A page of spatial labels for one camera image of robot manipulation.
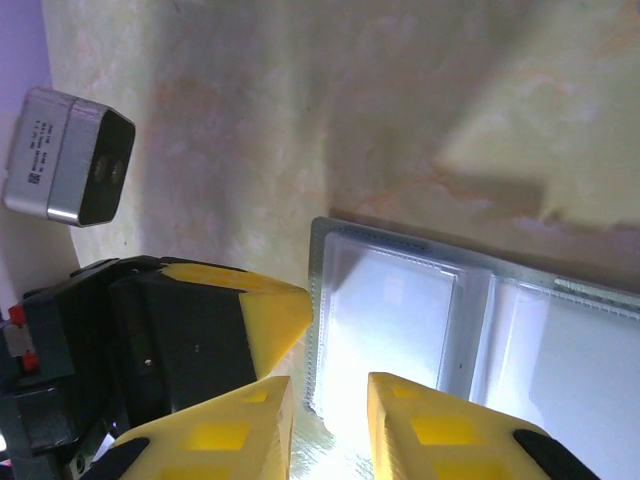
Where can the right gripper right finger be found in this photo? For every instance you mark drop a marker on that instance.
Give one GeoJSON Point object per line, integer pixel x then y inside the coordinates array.
{"type": "Point", "coordinates": [440, 440]}

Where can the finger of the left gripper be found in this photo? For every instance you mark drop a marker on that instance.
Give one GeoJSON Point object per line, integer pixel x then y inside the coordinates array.
{"type": "Point", "coordinates": [275, 325]}

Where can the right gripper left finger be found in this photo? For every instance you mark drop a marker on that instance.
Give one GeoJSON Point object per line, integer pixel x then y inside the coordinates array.
{"type": "Point", "coordinates": [225, 440]}

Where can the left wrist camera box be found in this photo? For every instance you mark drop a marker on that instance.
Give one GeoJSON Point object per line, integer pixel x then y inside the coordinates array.
{"type": "Point", "coordinates": [65, 155]}

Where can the grey-green card holder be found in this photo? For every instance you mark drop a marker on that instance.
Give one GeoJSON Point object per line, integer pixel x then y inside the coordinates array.
{"type": "Point", "coordinates": [550, 350]}

